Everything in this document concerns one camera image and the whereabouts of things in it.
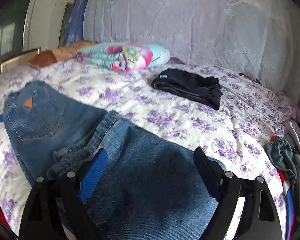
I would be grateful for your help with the gold bed frame edge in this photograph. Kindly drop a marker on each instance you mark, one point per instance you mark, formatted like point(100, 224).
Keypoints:
point(19, 60)

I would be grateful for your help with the white lace headboard cover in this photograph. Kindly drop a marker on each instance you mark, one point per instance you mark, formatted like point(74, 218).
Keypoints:
point(260, 38)

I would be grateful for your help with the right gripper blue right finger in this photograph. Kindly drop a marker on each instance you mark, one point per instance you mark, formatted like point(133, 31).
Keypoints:
point(259, 218)

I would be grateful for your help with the blue denim kids jeans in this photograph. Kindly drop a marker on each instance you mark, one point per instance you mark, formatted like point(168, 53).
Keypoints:
point(149, 187)

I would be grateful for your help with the purple floral bed quilt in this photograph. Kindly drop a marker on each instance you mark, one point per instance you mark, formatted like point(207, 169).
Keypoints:
point(248, 117)

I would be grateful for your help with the brown tan pillow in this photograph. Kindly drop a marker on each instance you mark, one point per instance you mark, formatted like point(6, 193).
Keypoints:
point(49, 57)

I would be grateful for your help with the folded floral teal pink quilt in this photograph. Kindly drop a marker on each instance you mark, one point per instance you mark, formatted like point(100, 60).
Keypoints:
point(124, 57)

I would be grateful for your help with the grey teal garment pile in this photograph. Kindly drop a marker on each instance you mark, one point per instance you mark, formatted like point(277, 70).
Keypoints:
point(284, 154)

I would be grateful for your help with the folded dark navy pants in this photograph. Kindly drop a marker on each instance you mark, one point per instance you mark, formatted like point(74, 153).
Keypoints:
point(204, 90)

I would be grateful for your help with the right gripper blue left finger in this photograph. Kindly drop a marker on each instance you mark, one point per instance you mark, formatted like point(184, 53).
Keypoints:
point(56, 205)

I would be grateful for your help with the sliding glass window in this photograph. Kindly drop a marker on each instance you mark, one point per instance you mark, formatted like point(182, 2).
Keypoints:
point(15, 20)

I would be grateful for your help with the blue hanging cloth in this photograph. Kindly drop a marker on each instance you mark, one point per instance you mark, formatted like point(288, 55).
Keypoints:
point(74, 28)

